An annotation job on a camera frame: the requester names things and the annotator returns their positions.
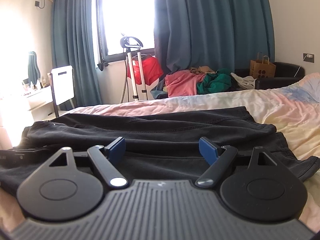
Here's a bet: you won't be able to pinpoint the vanity mirror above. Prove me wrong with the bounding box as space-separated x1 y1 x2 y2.
28 51 41 87

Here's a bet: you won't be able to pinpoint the teal left curtain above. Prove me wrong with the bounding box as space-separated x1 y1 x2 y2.
51 0 102 107

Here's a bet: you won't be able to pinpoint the wall socket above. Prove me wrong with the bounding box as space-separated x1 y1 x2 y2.
303 53 315 63

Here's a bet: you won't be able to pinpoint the red garment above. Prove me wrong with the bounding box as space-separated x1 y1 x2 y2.
132 54 163 86

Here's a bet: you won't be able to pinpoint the white garment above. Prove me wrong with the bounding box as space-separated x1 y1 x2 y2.
231 73 256 90

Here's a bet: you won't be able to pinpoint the black armchair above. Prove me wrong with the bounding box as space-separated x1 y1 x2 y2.
234 62 305 90

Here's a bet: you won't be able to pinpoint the pastel bed sheet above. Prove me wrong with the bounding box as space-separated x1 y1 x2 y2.
1 73 319 232

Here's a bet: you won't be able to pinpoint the black pants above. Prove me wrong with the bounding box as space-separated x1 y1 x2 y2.
1 106 319 195

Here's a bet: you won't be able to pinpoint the dark chair white back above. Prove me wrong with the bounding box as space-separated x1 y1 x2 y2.
49 66 75 118

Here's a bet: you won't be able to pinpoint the pink garment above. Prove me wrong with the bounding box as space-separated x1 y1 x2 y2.
164 70 205 98

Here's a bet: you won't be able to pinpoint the white dresser desk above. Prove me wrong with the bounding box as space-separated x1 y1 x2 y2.
0 86 54 145

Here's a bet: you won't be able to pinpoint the green garment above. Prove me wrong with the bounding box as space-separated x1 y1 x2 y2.
196 68 232 95

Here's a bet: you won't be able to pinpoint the brown paper bag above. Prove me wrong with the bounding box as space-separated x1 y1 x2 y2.
249 52 276 79

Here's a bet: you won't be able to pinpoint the blue-grey right curtain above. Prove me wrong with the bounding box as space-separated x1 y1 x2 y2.
154 0 275 74

